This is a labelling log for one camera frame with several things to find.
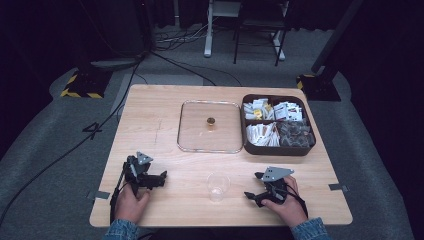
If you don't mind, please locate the black stand with slanted pole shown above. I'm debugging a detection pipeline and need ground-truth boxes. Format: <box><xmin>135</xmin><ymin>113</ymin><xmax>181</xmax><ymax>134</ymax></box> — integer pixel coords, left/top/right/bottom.
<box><xmin>295</xmin><ymin>0</ymin><xmax>365</xmax><ymax>102</ymax></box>

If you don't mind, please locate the clear plastic cup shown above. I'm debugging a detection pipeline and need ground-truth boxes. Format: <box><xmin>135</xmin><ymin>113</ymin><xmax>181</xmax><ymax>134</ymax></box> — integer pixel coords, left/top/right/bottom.
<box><xmin>205</xmin><ymin>171</ymin><xmax>232</xmax><ymax>203</ymax></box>

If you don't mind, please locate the pile of white yellow packets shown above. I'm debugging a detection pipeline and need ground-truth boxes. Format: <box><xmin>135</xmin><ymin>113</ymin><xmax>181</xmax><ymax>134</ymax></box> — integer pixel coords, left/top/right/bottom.
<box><xmin>242</xmin><ymin>97</ymin><xmax>276</xmax><ymax>121</ymax></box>

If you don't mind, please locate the clear square lid gold knob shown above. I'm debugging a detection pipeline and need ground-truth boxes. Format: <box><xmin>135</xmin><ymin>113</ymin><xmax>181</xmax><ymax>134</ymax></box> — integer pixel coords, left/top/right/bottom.
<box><xmin>176</xmin><ymin>100</ymin><xmax>245</xmax><ymax>155</ymax></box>

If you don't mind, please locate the person's right hand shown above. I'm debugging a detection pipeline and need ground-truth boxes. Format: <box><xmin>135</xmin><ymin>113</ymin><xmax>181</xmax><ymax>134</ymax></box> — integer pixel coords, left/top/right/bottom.
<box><xmin>260</xmin><ymin>175</ymin><xmax>309</xmax><ymax>228</ymax></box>

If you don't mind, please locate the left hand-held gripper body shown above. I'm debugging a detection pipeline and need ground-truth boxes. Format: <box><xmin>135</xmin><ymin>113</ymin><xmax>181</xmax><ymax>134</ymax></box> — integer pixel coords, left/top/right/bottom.
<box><xmin>122</xmin><ymin>151</ymin><xmax>155</xmax><ymax>196</ymax></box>

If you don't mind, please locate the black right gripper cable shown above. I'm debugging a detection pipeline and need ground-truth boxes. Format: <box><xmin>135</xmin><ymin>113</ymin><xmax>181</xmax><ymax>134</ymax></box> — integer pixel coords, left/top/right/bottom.
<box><xmin>285</xmin><ymin>182</ymin><xmax>310</xmax><ymax>220</ymax></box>

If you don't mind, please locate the pile of dark wrapped packets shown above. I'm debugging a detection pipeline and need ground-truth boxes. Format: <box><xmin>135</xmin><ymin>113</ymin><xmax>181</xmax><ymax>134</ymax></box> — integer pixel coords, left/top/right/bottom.
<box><xmin>277</xmin><ymin>119</ymin><xmax>316</xmax><ymax>148</ymax></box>

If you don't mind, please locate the pile of white stick packets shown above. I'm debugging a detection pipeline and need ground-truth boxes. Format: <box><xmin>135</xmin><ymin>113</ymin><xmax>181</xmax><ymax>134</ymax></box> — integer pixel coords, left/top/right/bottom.
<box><xmin>245</xmin><ymin>122</ymin><xmax>281</xmax><ymax>148</ymax></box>

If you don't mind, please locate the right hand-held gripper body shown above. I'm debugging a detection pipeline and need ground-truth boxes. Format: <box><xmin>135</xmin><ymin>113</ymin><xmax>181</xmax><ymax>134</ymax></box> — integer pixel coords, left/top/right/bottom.
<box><xmin>260</xmin><ymin>166</ymin><xmax>296</xmax><ymax>205</ymax></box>

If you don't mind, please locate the person's left hand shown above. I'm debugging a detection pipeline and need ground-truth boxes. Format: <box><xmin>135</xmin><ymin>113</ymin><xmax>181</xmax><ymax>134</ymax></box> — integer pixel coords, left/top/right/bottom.
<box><xmin>114</xmin><ymin>185</ymin><xmax>152</xmax><ymax>225</ymax></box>

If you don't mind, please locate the yellow black striped stand base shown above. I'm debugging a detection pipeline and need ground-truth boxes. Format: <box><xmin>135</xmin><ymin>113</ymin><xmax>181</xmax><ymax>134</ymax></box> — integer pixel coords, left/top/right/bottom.
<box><xmin>59</xmin><ymin>68</ymin><xmax>113</xmax><ymax>100</ymax></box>

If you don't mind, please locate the white desk frame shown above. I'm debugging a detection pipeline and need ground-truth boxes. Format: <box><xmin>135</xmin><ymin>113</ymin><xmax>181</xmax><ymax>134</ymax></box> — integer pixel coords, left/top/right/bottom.
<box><xmin>203</xmin><ymin>0</ymin><xmax>287</xmax><ymax>62</ymax></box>

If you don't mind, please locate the long black floor cable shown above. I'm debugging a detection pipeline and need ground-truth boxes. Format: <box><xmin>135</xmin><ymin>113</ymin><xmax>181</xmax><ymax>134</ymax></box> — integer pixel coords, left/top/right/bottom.
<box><xmin>0</xmin><ymin>53</ymin><xmax>148</xmax><ymax>228</ymax></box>

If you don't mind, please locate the bundle of floor cables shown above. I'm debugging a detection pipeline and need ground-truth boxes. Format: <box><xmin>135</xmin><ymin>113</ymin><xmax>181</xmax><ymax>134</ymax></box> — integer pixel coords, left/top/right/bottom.
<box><xmin>153</xmin><ymin>19</ymin><xmax>214</xmax><ymax>52</ymax></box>

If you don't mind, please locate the pile of white brown packets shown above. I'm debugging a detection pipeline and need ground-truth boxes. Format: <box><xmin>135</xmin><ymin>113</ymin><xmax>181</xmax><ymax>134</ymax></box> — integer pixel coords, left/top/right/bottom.
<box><xmin>273</xmin><ymin>100</ymin><xmax>304</xmax><ymax>122</ymax></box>

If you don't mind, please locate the black gripper strap cable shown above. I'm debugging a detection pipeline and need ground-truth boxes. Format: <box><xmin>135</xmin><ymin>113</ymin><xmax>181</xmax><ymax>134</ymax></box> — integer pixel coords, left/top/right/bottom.
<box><xmin>109</xmin><ymin>166</ymin><xmax>132</xmax><ymax>225</ymax></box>

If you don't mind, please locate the dark brown compartment box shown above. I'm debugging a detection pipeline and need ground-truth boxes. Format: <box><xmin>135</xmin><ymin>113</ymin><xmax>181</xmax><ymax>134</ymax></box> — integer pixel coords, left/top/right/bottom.
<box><xmin>239</xmin><ymin>93</ymin><xmax>317</xmax><ymax>157</ymax></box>

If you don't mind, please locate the black metal chair frame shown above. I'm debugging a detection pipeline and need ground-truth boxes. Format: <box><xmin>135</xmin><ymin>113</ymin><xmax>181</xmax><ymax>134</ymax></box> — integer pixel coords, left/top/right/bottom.
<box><xmin>232</xmin><ymin>0</ymin><xmax>290</xmax><ymax>67</ymax></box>

